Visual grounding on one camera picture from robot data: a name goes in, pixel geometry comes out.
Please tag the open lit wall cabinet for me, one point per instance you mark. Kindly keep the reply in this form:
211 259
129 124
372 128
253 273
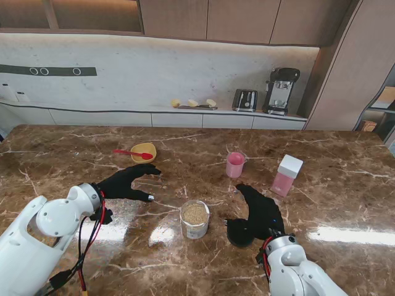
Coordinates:
92 15

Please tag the black round jar lid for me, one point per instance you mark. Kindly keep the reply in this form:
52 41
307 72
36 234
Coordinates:
239 234

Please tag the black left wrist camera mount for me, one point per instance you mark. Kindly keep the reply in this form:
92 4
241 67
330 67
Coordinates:
103 216

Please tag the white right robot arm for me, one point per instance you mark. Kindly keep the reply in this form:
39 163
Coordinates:
296 271

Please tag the white countertop device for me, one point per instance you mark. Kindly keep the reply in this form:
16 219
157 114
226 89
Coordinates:
6 92
22 96

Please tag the open shelf unit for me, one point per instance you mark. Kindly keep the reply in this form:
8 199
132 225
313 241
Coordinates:
384 123

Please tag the small wooden box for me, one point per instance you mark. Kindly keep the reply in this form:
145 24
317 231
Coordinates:
368 125

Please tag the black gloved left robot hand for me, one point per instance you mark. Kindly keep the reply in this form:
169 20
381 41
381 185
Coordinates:
120 185

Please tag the black espresso machine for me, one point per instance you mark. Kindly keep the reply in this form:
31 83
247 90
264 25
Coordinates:
279 89

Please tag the pink container with white lid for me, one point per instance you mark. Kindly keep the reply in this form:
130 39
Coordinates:
287 179

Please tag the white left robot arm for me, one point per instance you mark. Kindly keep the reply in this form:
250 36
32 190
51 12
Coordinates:
34 240

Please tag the clear labelled grain jar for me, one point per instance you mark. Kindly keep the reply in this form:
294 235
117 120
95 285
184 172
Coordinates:
194 220

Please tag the dark wooden cutting board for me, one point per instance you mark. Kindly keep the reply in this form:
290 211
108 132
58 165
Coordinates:
189 107

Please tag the yellow plastic bowl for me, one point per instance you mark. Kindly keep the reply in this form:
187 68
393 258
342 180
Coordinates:
145 158

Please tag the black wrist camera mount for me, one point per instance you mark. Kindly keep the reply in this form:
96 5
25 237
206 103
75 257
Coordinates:
260 256
103 216

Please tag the pink measuring cup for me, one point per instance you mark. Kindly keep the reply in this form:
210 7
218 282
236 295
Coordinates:
235 168

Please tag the wooden wall cabinet doors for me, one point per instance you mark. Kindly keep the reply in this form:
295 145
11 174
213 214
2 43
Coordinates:
240 20

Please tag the red plastic scoop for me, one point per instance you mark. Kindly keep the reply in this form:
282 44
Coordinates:
146 155

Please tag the black wall socket strip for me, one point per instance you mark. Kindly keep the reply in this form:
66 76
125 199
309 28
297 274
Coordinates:
61 71

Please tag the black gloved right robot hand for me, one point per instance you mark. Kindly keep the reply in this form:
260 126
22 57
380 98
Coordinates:
265 212

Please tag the black and steel toaster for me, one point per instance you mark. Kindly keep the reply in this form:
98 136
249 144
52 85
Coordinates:
245 100

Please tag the white counter with drawers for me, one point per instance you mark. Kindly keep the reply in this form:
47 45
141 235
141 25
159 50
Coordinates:
176 118

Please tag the tall wooden side panel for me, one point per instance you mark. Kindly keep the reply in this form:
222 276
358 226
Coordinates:
342 77

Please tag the yellow lemon piece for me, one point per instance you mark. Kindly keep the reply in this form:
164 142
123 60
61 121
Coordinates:
211 102
192 103
175 103

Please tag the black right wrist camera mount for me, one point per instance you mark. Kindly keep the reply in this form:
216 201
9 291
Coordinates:
260 256

